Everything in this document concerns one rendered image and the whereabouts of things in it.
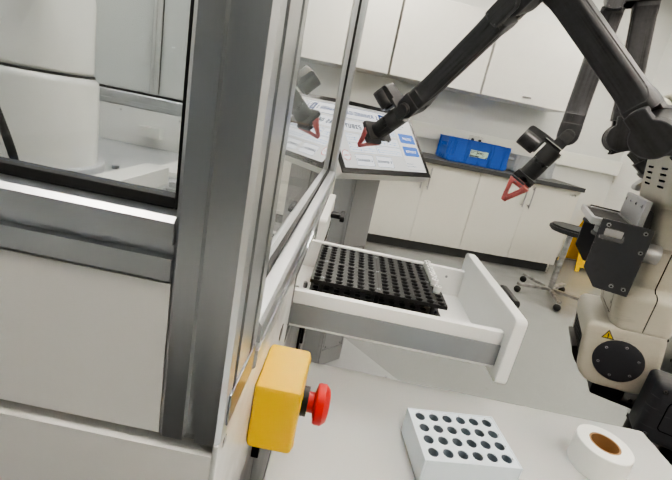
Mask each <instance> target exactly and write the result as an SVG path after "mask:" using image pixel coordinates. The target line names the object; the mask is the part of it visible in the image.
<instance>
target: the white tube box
mask: <svg viewBox="0 0 672 480"><path fill-rule="evenodd" d="M401 431H402V435H403V438H404V441H405V445H406V448H407V452H408V455H409V458H410V462H411V465H412V468H413V472H414V475H415V479H416V480H519V478H520V475H521V473H522V471H523V468H522V466H521V465H520V463H519V461H518V459H517V458H516V456H515V454H514V453H513V451H512V449H511V448H510V446H509V444H508V443H507V441H506V439H505V438H504V436H503V434H502V433H501V431H500V429H499V428H498V426H497V424H496V423H495V421H494V419H493V417H490V416H481V415H472V414H462V413H453V412H444V411H434V410H425V409H416V408H407V411H406V415H405V418H404V421H403V425H402V428H401Z"/></svg>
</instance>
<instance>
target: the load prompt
mask: <svg viewBox="0 0 672 480"><path fill-rule="evenodd" d="M383 116H384V114H379V113H375V112H370V111H365V110H361V109H356V108H351V107H348V111H347V116H346V118H350V119H355V120H360V121H365V120H367V121H373V122H376V121H377V120H379V119H380V118H381V117H383Z"/></svg>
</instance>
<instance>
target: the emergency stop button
mask: <svg viewBox="0 0 672 480"><path fill-rule="evenodd" d="M330 401H331V389H330V387H329V386H328V385H327V384H324V383H319V386H318V388H317V390H316V392H312V391H310V394H309V399H308V404H307V409H306V412H308V413H312V424H313V425H315V426H321V425H322V424H324V423H325V421H326V418H327V416H328V412H329V407H330Z"/></svg>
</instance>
